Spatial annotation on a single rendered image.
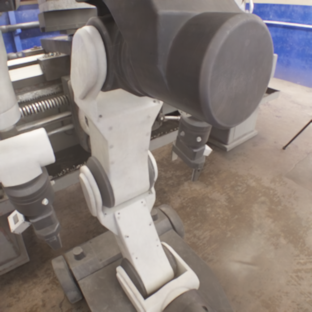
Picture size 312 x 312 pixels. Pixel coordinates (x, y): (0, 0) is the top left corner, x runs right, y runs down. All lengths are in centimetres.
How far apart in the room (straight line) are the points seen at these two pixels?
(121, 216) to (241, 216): 89
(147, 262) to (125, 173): 31
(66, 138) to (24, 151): 67
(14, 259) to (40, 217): 81
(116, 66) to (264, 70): 18
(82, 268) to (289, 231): 108
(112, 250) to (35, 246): 52
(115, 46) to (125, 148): 24
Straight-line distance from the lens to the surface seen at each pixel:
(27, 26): 382
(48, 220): 51
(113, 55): 30
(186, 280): 72
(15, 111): 36
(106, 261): 94
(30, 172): 41
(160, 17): 21
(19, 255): 129
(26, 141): 40
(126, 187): 55
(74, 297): 99
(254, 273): 118
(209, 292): 90
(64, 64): 93
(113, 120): 42
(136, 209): 65
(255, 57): 24
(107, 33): 31
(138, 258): 70
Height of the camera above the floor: 99
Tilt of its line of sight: 34 degrees down
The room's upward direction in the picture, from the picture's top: 1 degrees counter-clockwise
